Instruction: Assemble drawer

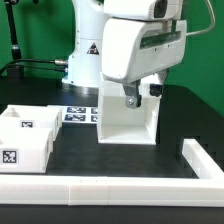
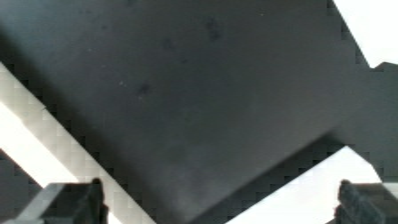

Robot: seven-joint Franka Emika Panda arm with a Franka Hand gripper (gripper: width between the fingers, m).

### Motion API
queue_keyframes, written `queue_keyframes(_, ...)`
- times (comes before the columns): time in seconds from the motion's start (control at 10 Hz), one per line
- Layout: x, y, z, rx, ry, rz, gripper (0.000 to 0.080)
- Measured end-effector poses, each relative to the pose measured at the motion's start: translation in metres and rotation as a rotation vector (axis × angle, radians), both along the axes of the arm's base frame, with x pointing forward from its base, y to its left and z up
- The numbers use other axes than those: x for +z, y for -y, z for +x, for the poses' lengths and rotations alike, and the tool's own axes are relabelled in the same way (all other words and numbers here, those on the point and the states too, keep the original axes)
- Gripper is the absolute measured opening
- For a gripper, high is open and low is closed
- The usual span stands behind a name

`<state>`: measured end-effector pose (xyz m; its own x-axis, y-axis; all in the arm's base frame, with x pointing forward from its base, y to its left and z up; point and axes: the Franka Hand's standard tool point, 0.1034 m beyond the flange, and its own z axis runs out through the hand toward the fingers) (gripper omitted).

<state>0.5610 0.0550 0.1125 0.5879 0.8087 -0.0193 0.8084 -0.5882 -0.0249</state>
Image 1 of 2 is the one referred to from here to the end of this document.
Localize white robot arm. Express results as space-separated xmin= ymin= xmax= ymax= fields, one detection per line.
xmin=62 ymin=0 xmax=187 ymax=108

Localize black camera stand pole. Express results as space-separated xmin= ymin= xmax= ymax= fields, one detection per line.
xmin=4 ymin=0 xmax=25 ymax=80

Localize white drawer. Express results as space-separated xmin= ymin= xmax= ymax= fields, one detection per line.
xmin=0 ymin=128 xmax=53 ymax=173
xmin=0 ymin=105 xmax=62 ymax=140

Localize white front drawer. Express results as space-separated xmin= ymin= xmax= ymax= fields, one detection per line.
xmin=0 ymin=128 xmax=53 ymax=173

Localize white drawer cabinet box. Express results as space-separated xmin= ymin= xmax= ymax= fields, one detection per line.
xmin=97 ymin=74 xmax=161 ymax=145

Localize white fiducial marker sheet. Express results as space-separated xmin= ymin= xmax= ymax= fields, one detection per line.
xmin=54 ymin=105 xmax=98 ymax=124

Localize white L-shaped boundary frame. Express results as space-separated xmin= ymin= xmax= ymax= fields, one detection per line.
xmin=0 ymin=139 xmax=224 ymax=207

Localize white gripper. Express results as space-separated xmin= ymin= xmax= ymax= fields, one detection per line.
xmin=102 ymin=0 xmax=187 ymax=109

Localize white rear drawer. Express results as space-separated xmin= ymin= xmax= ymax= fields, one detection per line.
xmin=0 ymin=105 xmax=62 ymax=140

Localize black cables with connector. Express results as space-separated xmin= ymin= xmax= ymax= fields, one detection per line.
xmin=0 ymin=58 xmax=70 ymax=78

